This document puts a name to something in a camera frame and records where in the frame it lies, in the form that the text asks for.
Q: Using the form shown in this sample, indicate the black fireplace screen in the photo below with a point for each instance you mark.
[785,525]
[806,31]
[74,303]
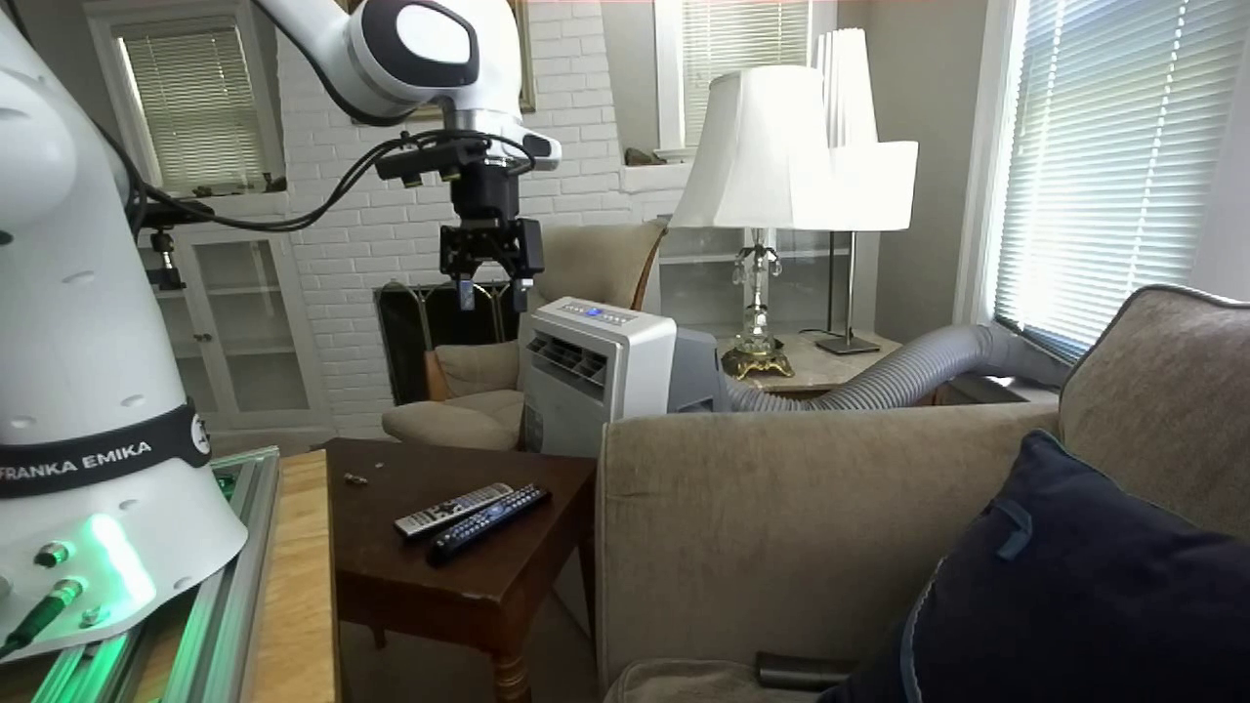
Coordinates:
[415,332]

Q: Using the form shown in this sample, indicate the white portable air conditioner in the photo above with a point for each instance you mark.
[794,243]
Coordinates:
[600,374]

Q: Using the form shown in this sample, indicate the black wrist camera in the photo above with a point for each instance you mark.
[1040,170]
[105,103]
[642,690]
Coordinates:
[415,156]

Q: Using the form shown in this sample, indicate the small metal bit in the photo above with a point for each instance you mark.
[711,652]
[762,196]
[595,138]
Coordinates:
[353,476]

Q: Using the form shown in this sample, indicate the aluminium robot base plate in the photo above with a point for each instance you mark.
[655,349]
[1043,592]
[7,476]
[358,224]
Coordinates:
[234,558]

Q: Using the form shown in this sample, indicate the navy blue pillow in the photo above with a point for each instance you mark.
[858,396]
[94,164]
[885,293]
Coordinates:
[1079,600]

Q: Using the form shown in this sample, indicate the beige armchair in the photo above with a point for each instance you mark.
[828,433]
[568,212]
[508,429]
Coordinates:
[589,268]

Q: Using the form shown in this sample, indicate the silver remote control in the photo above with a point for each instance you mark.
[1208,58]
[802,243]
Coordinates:
[454,510]

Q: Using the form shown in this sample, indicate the white window blinds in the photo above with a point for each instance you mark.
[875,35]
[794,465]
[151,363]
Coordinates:
[1117,156]

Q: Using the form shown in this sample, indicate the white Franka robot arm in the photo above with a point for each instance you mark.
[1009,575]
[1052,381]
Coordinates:
[81,336]

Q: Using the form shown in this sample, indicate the dark wooden side table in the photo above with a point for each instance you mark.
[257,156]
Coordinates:
[443,573]

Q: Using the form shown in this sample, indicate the framed painting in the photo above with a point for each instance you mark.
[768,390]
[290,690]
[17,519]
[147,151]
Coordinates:
[530,64]

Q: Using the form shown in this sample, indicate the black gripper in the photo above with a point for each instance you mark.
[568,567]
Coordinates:
[490,234]

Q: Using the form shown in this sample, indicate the beige fabric sofa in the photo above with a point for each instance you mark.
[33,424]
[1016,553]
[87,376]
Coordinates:
[784,519]

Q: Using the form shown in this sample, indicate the white glass door cabinet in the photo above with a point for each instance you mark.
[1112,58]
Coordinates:
[247,324]

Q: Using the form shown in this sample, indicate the wooden lamp end table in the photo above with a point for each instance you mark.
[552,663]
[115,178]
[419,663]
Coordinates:
[812,363]

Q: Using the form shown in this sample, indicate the black camera on tripod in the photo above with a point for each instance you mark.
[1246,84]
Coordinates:
[171,212]

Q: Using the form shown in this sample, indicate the black remote control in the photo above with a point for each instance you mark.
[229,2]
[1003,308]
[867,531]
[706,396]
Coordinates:
[490,525]

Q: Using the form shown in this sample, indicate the small black flat device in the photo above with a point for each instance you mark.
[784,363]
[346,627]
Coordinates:
[799,669]

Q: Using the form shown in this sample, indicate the slim lamp white shade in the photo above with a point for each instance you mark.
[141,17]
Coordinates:
[872,170]

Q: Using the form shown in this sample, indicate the light wooden robot table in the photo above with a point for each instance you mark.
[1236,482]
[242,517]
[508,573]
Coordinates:
[298,587]

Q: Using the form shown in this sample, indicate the table lamp white shade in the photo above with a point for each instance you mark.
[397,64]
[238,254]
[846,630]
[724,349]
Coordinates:
[746,156]

